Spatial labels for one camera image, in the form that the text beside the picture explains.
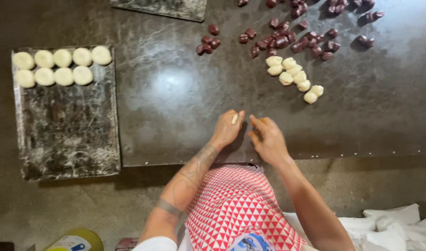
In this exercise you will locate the person's right hand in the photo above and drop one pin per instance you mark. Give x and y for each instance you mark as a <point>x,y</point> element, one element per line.
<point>272,143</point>

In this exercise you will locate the person's left hand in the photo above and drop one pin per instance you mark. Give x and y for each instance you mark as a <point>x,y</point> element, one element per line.
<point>225,130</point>

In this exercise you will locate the person's right fingers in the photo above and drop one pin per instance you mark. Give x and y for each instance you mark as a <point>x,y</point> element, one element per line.
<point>257,122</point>

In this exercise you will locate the person's left fingers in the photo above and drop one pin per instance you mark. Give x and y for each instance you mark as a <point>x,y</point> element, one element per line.
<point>240,116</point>

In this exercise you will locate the small white dough piece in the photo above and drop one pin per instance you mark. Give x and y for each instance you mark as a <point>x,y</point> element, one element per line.
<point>235,119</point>

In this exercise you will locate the cluster of white dough portions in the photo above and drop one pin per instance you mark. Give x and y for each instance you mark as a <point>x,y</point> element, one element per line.
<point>293,75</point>

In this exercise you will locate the heap of red-brown filling lumps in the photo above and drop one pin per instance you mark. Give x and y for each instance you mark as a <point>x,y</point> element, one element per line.
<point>281,41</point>

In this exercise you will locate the red white patterned apron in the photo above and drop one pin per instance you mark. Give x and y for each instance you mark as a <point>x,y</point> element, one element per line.
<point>233,205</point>

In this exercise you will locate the dark floured baking tray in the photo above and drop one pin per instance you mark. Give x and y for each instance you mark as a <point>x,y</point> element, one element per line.
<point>68,129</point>
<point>164,7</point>

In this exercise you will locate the white shirt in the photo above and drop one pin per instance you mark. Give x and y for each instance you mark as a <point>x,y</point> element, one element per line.
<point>157,244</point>

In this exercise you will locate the red box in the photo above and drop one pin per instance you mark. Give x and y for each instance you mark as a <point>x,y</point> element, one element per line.
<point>126,244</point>

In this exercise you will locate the heap of white sacks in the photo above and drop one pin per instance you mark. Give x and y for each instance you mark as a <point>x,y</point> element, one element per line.
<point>390,232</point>

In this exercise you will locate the rows of flattened dough rounds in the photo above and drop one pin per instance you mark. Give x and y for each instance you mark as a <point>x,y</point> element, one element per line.
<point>63,66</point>

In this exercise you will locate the yellow bucket with label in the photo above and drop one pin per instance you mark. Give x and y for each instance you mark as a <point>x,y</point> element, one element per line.
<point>78,240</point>

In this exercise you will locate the dark block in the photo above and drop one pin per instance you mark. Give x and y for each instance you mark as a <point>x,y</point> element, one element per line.
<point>1,246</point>

